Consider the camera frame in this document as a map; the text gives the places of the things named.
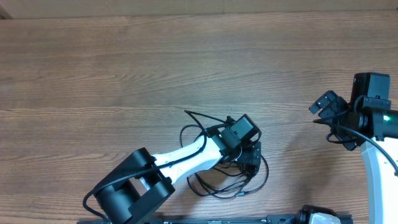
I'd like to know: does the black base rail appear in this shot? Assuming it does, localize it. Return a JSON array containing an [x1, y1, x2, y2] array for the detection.
[[77, 204, 354, 224]]

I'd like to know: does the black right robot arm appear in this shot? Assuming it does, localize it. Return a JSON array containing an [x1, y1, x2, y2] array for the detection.
[[309, 72, 397, 223]]

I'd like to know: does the black USB-A cable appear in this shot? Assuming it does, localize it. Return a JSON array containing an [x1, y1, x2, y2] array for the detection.
[[186, 154, 270, 200]]

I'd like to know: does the black right camera cable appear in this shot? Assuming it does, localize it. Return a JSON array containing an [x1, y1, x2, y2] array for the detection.
[[312, 95, 398, 178]]

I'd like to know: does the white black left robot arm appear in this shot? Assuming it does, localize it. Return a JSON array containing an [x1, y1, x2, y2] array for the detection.
[[82, 111, 266, 223]]

